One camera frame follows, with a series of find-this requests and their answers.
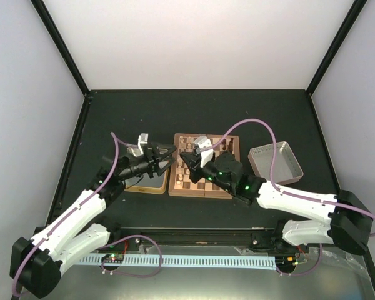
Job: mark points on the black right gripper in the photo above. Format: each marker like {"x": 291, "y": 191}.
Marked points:
{"x": 194, "y": 159}

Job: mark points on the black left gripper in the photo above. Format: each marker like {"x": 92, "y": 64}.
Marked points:
{"x": 154, "y": 161}

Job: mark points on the white chess queen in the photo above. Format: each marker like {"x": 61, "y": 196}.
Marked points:
{"x": 180, "y": 163}

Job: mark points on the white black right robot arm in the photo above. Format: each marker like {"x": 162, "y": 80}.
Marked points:
{"x": 341, "y": 220}

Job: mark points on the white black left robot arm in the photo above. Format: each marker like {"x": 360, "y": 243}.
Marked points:
{"x": 38, "y": 263}

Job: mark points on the wooden chess board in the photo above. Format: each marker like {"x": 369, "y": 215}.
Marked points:
{"x": 204, "y": 188}

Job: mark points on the dark chess rook far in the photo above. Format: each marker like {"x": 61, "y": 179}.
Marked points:
{"x": 231, "y": 144}

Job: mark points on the small electronics board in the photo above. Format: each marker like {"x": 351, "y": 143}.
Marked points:
{"x": 112, "y": 258}

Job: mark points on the yellow tin box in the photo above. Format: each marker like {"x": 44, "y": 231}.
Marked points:
{"x": 142, "y": 183}

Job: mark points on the clear plastic tray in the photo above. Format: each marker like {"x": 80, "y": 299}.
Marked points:
{"x": 286, "y": 169}

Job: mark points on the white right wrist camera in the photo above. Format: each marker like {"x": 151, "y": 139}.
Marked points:
{"x": 204, "y": 149}

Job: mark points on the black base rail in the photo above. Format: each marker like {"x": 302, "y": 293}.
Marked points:
{"x": 260, "y": 240}

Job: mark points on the white slotted cable duct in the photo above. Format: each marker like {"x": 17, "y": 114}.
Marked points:
{"x": 185, "y": 261}

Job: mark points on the black frame post left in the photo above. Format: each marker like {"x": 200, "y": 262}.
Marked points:
{"x": 59, "y": 42}

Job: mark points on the black frame post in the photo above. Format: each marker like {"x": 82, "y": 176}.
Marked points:
{"x": 342, "y": 33}
{"x": 59, "y": 42}

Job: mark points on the black frame post right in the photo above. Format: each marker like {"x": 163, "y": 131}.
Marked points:
{"x": 342, "y": 33}

